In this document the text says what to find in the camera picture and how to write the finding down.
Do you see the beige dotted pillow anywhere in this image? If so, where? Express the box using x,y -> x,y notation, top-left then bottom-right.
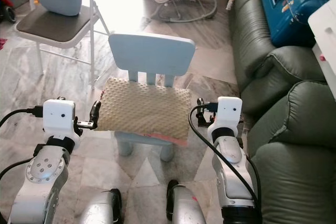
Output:
98,77 -> 192,142

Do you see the dark green leather sofa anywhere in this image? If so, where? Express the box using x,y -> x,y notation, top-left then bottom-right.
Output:
228,0 -> 336,224

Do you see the light blue child chair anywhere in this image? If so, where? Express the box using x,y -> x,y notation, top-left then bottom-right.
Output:
108,31 -> 196,163

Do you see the silver right robot leg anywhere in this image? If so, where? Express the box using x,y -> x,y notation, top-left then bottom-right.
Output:
166,179 -> 208,224

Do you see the white folding chair grey seat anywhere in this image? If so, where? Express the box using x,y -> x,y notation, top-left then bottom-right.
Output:
13,0 -> 111,91

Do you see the blue hard suitcase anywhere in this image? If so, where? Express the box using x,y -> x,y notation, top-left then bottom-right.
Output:
259,0 -> 332,48

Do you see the white panel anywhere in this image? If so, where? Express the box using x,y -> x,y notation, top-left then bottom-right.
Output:
308,0 -> 336,99

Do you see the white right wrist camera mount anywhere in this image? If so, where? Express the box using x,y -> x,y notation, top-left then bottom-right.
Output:
215,97 -> 243,131

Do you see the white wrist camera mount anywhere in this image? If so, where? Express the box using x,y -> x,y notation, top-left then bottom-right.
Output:
215,97 -> 243,131
42,100 -> 76,136

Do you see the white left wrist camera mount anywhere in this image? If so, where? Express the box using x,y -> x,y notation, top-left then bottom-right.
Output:
42,100 -> 76,136

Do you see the long black left arm cable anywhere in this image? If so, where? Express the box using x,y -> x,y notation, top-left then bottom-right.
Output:
0,108 -> 44,130

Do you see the short black left arm cable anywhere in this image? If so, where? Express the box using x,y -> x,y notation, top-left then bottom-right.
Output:
0,157 -> 35,180

